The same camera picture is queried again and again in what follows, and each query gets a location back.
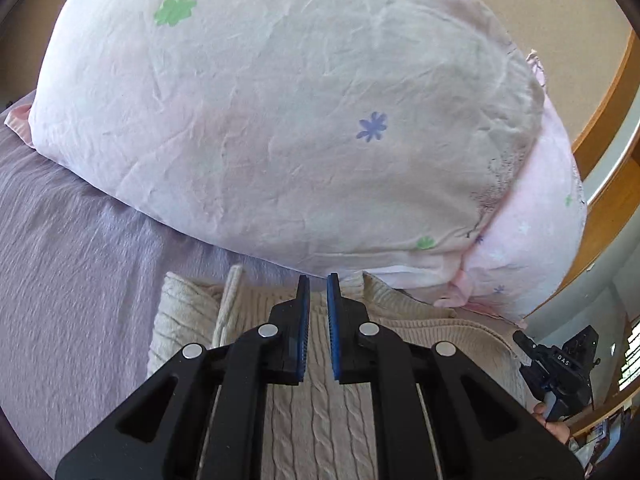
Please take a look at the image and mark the beige cable-knit sweater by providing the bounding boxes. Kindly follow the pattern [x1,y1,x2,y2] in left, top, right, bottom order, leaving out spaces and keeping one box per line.
[148,266,532,479]

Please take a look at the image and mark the lilac bed sheet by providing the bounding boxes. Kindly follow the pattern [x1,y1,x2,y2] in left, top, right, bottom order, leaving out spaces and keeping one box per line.
[0,119,312,476]

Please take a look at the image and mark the person's right hand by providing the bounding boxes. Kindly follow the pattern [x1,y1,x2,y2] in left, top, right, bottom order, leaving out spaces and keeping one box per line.
[532,402,570,445]

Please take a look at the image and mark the pink floral pillow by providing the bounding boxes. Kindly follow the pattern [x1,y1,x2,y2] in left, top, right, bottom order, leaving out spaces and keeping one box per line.
[432,52,589,322]

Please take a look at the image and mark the white floral pillow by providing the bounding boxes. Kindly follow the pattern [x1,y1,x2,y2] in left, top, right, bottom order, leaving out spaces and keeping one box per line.
[8,0,544,289]

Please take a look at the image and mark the wooden bed headboard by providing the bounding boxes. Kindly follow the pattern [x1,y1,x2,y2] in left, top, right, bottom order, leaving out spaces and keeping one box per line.
[560,32,639,289]

